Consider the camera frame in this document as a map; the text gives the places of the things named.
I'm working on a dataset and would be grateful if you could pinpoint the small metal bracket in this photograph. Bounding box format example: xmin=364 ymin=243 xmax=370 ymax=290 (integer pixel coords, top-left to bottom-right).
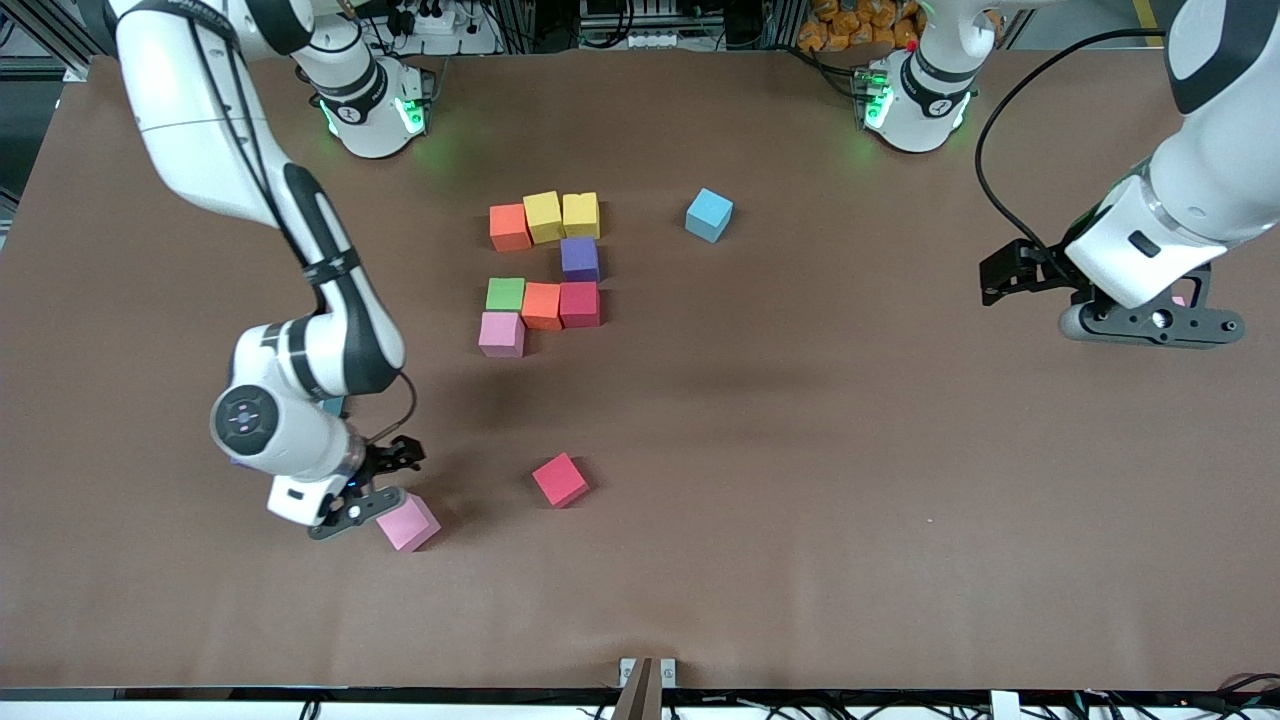
xmin=619 ymin=657 xmax=677 ymax=689

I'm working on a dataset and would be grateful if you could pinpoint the orange foam cube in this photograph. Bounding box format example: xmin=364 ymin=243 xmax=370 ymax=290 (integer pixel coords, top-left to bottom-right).
xmin=522 ymin=283 xmax=563 ymax=331
xmin=490 ymin=204 xmax=533 ymax=253

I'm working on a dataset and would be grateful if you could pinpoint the red foam cube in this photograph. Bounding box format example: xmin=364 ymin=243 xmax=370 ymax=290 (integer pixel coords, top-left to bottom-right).
xmin=559 ymin=282 xmax=602 ymax=329
xmin=531 ymin=452 xmax=590 ymax=509

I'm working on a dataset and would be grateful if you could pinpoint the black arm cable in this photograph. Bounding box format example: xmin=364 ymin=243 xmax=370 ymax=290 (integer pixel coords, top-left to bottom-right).
xmin=975 ymin=27 xmax=1169 ymax=256

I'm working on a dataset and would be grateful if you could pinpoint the brown paper table cover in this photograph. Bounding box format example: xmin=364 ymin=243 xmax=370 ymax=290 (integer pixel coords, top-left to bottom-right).
xmin=0 ymin=48 xmax=1280 ymax=693

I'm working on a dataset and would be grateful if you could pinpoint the aluminium frame profile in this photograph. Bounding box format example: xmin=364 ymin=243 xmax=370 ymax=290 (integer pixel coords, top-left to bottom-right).
xmin=1198 ymin=0 xmax=1280 ymax=73
xmin=0 ymin=0 xmax=121 ymax=81

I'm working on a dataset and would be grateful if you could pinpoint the bag of orange fruits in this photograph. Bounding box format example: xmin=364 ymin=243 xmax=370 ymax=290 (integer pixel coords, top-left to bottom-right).
xmin=797 ymin=0 xmax=926 ymax=53

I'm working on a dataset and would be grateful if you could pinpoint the yellow foam cube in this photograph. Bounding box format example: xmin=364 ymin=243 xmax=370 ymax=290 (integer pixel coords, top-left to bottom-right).
xmin=523 ymin=191 xmax=565 ymax=245
xmin=562 ymin=192 xmax=601 ymax=240

